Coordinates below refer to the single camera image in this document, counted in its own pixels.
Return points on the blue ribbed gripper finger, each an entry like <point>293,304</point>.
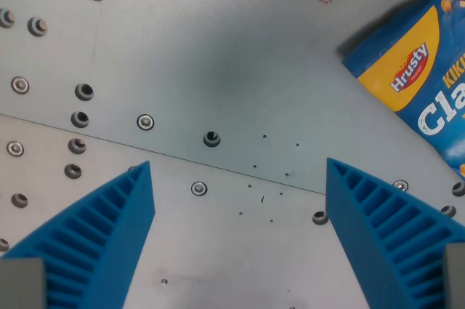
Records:
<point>367,236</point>
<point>109,236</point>

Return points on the silver socket head screw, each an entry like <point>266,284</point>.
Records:
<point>400,185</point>
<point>145,121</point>
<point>199,188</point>
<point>15,148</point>
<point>20,84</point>

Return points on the blue Hrusty snack bag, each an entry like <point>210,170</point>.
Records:
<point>417,69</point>

